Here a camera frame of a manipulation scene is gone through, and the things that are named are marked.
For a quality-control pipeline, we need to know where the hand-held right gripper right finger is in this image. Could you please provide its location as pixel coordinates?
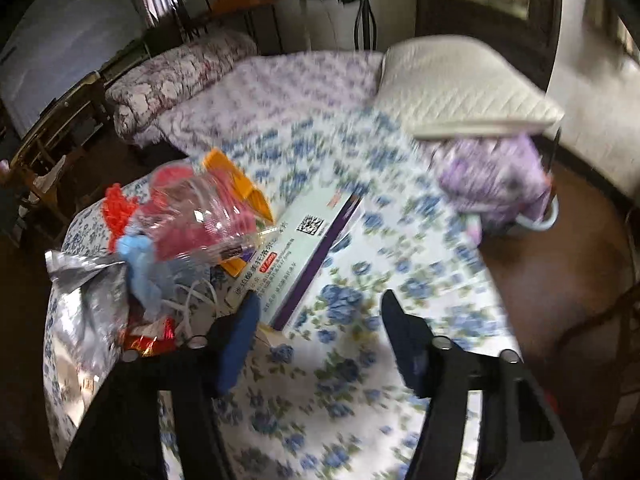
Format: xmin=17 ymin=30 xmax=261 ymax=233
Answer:
xmin=380 ymin=289 xmax=583 ymax=480

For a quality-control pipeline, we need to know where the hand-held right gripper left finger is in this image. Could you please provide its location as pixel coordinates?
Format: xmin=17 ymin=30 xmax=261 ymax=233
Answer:
xmin=60 ymin=290 xmax=263 ymax=480

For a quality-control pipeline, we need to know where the white medicine box purple stripe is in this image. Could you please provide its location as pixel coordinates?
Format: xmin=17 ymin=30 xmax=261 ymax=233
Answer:
xmin=224 ymin=192 xmax=366 ymax=332

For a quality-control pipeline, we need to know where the clear bag with red items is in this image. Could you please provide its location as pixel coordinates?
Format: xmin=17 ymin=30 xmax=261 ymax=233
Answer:
xmin=132 ymin=162 xmax=281 ymax=266

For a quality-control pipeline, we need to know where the pale blue plastic wrapper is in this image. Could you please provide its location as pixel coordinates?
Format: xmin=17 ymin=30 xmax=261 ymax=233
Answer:
xmin=116 ymin=232 xmax=173 ymax=321

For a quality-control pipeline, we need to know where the silver foil bag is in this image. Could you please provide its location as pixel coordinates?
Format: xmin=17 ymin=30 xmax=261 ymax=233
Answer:
xmin=44 ymin=250 xmax=132 ymax=406

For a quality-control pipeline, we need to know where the blue floral bed sheet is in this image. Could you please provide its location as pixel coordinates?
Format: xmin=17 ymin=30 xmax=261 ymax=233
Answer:
xmin=42 ymin=110 xmax=523 ymax=480

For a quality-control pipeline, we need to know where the red foil wrapper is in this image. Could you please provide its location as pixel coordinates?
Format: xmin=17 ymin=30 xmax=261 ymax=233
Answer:
xmin=122 ymin=317 xmax=177 ymax=358

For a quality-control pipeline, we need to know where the orange packet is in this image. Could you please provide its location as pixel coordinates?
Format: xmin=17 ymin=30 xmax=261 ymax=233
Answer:
xmin=202 ymin=149 xmax=275 ymax=226

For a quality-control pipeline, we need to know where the pale green plastic basin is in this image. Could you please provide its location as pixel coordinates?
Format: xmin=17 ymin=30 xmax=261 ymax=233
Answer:
xmin=515 ymin=200 xmax=561 ymax=233

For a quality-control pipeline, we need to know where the red plastic piece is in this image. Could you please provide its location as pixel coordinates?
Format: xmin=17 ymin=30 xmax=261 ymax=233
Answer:
xmin=104 ymin=184 xmax=146 ymax=251

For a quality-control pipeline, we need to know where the purple floral pillow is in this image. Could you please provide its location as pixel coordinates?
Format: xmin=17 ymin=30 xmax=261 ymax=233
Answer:
xmin=432 ymin=132 xmax=551 ymax=226

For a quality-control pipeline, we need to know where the white quilted pillow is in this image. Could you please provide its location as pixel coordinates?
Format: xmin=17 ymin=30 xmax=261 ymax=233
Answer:
xmin=372 ymin=37 xmax=566 ymax=142

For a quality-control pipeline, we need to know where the rolled purple floral quilt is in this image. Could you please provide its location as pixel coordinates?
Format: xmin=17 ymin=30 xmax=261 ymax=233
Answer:
xmin=105 ymin=30 xmax=258 ymax=148

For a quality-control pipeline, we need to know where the slatted wooden chair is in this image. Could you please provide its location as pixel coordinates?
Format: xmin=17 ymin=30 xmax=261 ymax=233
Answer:
xmin=0 ymin=70 xmax=116 ymax=231

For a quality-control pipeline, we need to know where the dark wooden cabinet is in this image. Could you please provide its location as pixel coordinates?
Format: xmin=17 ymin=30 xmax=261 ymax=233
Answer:
xmin=415 ymin=0 xmax=563 ymax=96

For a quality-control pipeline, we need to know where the white ribbed panel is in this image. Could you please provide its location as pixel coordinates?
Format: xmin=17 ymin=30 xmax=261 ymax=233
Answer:
xmin=275 ymin=0 xmax=371 ymax=56

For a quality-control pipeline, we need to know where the white cable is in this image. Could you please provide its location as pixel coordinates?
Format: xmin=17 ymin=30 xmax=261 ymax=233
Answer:
xmin=165 ymin=280 xmax=218 ymax=336

